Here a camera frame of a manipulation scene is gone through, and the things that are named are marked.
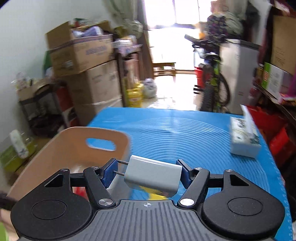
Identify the white cabinet freezer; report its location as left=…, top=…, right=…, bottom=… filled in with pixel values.
left=220, top=39, right=259, bottom=115

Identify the tall brown cardboard box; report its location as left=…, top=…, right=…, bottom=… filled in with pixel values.
left=271, top=16, right=296, bottom=75

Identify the open top cardboard box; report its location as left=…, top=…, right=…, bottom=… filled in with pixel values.
left=46, top=20, right=113, bottom=77

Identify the white tissue box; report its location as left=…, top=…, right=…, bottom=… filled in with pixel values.
left=230, top=105, right=261, bottom=158

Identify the blue silicone baking mat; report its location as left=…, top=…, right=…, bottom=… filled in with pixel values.
left=89, top=108, right=292, bottom=240

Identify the large stacked cardboard box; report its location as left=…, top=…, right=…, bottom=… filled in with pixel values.
left=65, top=60, right=122, bottom=126

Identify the white rolled towel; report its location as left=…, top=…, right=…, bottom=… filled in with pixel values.
left=10, top=130, right=29, bottom=159

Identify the wooden chair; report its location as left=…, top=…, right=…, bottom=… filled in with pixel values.
left=142, top=30, right=177, bottom=81

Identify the green plastic container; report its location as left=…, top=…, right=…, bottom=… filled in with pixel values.
left=1, top=133, right=37, bottom=173

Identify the beige plastic storage bin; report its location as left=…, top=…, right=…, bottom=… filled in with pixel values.
left=8, top=126, right=130, bottom=200

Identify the green white carton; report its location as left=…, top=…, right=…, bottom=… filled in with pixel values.
left=261, top=62, right=293, bottom=99

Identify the large white charger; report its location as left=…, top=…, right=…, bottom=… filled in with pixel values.
left=116, top=155, right=182, bottom=198

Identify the yellow oil jug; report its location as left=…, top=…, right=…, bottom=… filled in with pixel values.
left=127, top=82, right=144, bottom=108

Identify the yellow toy gear wrench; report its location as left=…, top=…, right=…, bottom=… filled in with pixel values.
left=140, top=186, right=168, bottom=201

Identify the black metal shelf rack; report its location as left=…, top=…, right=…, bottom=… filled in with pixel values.
left=18, top=83, right=67, bottom=138

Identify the red toy figure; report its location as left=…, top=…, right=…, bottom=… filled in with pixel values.
left=72, top=187, right=88, bottom=200

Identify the green black bicycle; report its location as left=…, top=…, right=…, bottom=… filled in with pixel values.
left=185, top=35, right=231, bottom=113

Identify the red box on floor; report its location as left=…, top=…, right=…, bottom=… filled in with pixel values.
left=247, top=106, right=295, bottom=167

